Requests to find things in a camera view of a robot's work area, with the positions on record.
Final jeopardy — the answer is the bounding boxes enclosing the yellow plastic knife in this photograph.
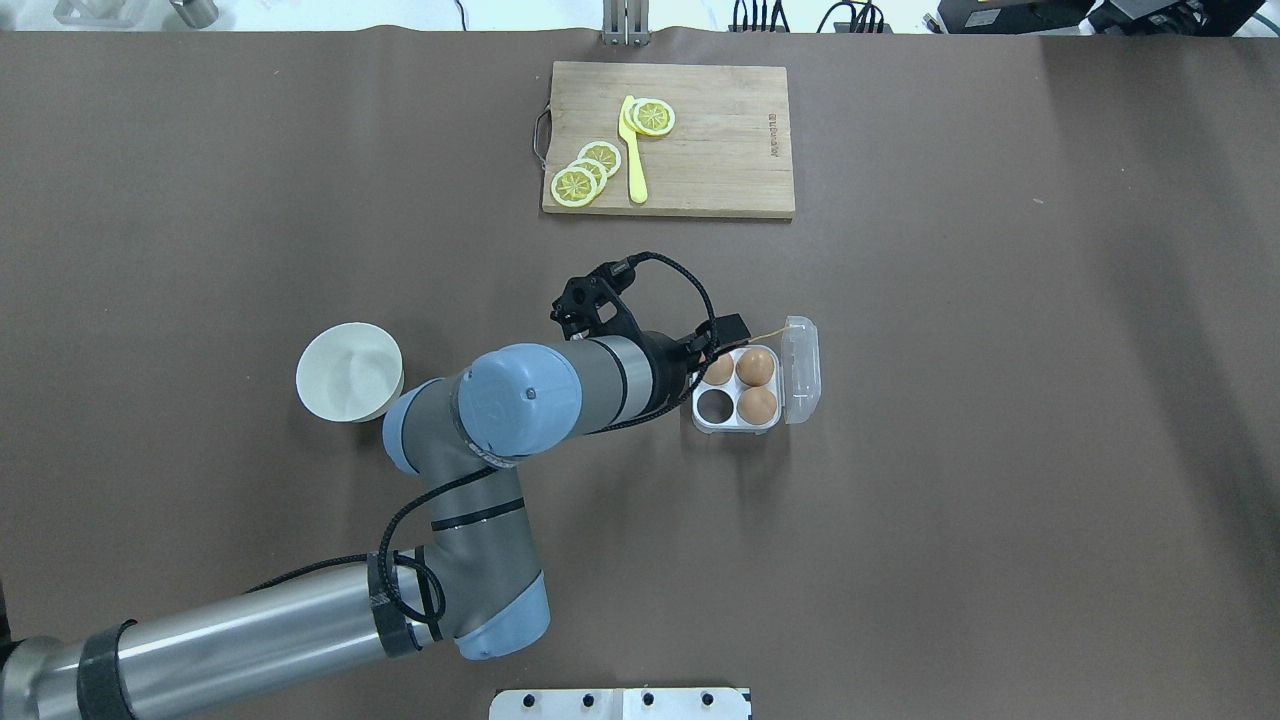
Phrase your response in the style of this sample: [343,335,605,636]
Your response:
[617,95,649,205]

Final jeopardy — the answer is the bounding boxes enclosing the brown egg from bowl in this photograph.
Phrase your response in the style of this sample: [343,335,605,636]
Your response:
[703,354,735,387]

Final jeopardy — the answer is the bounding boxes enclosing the wooden cutting board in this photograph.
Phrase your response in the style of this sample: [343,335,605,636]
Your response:
[541,61,796,220]

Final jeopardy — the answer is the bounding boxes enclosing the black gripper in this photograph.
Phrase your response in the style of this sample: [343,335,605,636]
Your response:
[684,314,751,373]

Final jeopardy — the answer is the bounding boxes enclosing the brown egg in box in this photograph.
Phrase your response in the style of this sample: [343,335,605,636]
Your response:
[737,387,780,427]
[735,346,777,387]

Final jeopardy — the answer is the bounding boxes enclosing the black cables at back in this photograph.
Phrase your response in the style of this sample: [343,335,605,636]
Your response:
[730,0,893,35]

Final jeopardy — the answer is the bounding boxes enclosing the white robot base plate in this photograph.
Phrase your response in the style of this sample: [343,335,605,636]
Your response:
[488,687,753,719]

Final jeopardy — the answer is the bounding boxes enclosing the white bowl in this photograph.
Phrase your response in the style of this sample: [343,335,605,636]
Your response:
[294,322,404,423]

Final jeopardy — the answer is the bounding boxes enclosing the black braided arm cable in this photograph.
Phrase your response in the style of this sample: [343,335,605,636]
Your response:
[243,252,721,626]

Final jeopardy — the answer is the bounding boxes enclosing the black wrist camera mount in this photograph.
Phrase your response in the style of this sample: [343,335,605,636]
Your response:
[550,259,643,345]

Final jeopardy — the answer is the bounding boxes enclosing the lemon slice under top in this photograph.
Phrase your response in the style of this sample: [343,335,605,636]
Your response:
[620,96,641,135]

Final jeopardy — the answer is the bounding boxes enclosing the rear left lemon slice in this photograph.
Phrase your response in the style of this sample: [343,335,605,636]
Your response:
[577,141,622,177]

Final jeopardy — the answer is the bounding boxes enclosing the front brown egg in box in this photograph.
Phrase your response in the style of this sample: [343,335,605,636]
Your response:
[737,387,780,427]

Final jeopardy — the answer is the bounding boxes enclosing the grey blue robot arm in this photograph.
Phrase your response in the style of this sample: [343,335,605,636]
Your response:
[3,315,749,719]

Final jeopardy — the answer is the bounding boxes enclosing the metal cylinder top left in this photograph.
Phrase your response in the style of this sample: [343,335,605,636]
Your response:
[169,0,221,29]

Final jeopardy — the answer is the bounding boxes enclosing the rear brown egg in box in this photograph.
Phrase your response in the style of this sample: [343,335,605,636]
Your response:
[735,346,777,387]

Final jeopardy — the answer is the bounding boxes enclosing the metal bracket at table edge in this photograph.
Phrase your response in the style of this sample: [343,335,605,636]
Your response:
[600,0,652,47]

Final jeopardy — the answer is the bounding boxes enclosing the black equipment top right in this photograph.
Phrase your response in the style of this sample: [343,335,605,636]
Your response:
[927,1,1277,37]

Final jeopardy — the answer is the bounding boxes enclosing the front lemon slice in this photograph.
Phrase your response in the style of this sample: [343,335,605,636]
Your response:
[549,164,602,208]

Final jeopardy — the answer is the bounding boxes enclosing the clear plastic egg box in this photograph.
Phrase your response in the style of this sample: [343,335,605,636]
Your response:
[691,315,823,436]

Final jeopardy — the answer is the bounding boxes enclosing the middle lemon slice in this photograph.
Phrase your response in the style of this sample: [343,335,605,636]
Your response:
[570,158,611,188]

